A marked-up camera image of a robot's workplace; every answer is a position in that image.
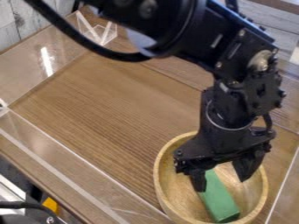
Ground clear acrylic corner bracket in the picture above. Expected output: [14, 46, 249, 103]
[76, 11, 117, 46]

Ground yellow tag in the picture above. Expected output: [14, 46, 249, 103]
[41, 197, 60, 214]

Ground brown wooden bowl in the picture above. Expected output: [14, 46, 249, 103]
[153, 131, 268, 224]

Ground clear acrylic tray wall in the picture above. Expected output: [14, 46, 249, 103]
[0, 99, 121, 224]

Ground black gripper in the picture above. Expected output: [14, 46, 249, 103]
[172, 90, 276, 193]

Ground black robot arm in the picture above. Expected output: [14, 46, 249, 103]
[82, 0, 285, 191]

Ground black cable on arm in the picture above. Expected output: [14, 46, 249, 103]
[22, 0, 153, 63]

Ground black cable bottom left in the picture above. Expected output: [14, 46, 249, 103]
[0, 200, 56, 224]

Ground green rectangular block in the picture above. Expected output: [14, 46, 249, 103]
[199, 170, 240, 223]

